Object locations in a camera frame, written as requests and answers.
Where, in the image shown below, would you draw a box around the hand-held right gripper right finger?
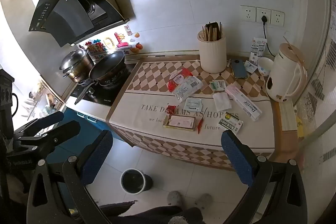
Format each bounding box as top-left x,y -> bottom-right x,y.
221,130 -> 308,224

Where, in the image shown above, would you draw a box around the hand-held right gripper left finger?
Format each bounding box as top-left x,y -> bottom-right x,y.
26,130 -> 114,224

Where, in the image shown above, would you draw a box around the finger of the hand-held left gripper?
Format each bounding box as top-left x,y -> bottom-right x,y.
16,120 -> 81,159
13,111 -> 65,136

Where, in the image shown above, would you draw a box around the silver packet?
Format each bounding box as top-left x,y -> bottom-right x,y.
184,97 -> 204,111

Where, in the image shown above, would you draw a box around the red white sugar bag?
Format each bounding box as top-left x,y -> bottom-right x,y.
167,68 -> 202,103

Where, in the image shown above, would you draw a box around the blue base cabinet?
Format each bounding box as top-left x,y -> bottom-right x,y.
46,106 -> 133,169

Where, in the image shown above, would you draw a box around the green yellow medicine box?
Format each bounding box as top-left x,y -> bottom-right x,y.
217,112 -> 244,135

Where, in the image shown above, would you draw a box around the slim red sachet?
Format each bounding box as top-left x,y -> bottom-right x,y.
197,107 -> 208,134

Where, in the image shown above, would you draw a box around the black gas stove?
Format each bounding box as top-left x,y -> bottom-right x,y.
70,61 -> 138,107

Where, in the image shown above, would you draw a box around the grey fluffy slipper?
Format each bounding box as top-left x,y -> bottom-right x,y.
167,190 -> 184,206
194,193 -> 213,207

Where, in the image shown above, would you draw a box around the pink white long box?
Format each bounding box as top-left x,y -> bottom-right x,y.
225,83 -> 263,122

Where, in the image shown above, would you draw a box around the white folded tissue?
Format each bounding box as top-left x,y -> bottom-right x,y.
212,92 -> 230,108

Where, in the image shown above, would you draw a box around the checked tablecloth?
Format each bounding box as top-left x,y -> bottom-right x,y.
106,55 -> 276,170

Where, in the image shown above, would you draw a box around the steel pot with lid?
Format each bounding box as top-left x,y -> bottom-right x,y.
59,49 -> 95,83

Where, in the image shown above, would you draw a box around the beige cardboard box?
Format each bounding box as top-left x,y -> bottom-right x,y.
278,102 -> 300,132

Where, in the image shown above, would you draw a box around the green white sachet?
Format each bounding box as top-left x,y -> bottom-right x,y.
209,80 -> 227,94

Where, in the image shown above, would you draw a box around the yellow packet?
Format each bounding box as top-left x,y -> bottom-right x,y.
296,114 -> 305,139

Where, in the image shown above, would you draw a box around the black frying pan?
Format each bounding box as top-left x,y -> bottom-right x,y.
74,50 -> 126,105

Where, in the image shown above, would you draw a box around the dark blue phone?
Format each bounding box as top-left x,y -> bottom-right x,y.
231,59 -> 248,79

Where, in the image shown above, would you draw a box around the person's dark clothing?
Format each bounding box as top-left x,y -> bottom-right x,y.
100,200 -> 204,224

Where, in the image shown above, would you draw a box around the small white card box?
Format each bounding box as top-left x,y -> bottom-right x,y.
244,61 -> 258,74

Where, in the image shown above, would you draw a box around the white patterned bowl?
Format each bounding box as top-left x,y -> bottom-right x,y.
257,57 -> 275,76

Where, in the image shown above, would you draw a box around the cream electric kettle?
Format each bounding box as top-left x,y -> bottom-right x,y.
265,36 -> 308,103

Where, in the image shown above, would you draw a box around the cream ribbed chopstick holder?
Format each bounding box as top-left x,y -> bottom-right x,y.
197,30 -> 227,74

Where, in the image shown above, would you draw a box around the black range hood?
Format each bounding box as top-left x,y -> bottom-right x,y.
28,0 -> 130,48

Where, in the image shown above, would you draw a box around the white box with blue print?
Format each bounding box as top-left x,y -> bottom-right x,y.
249,38 -> 267,62

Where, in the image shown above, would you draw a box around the bundle of chopsticks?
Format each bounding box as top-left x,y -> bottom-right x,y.
202,21 -> 223,42

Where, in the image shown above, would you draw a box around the colourful wall stickers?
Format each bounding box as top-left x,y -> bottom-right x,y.
84,31 -> 143,58

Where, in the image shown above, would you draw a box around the black plug with cable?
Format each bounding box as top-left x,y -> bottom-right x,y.
261,16 -> 275,57

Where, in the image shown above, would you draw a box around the white wall socket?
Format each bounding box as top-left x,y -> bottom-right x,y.
270,10 -> 285,28
256,7 -> 271,24
241,5 -> 257,22

